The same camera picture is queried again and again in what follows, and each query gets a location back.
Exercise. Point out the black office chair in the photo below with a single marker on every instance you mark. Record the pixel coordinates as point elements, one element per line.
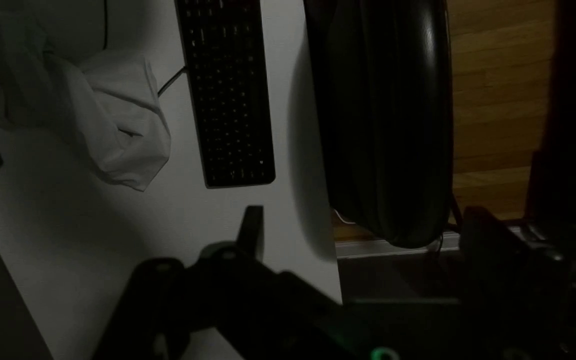
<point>381,120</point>

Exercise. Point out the black computer keyboard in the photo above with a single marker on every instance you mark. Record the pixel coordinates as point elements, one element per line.
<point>228,93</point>

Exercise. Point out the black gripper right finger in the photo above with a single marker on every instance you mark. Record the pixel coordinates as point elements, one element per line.
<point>509,287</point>

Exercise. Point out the crumpled white towel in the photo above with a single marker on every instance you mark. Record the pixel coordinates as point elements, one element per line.
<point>80,93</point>

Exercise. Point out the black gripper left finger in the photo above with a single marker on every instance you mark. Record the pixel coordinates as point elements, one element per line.
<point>235,307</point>

